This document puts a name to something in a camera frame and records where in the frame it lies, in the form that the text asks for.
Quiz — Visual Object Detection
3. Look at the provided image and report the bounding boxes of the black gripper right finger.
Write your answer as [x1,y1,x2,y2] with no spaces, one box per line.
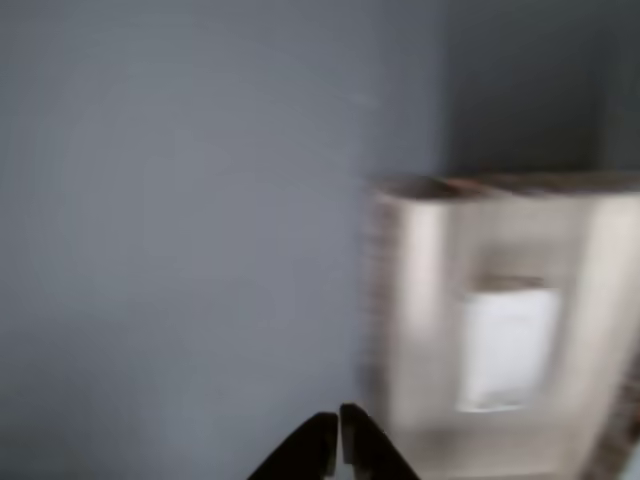
[339,402,421,480]

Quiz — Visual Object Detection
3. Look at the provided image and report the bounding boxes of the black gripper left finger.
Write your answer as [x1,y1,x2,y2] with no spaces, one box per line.
[247,412,339,480]

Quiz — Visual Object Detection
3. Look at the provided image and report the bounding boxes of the white eraser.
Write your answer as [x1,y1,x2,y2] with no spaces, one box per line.
[457,288,561,414]

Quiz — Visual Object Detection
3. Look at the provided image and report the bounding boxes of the bark print cardboard box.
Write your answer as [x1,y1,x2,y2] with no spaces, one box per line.
[364,172,640,480]

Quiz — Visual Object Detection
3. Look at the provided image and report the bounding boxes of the dark grey table mat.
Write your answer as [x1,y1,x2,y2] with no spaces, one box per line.
[0,0,449,480]

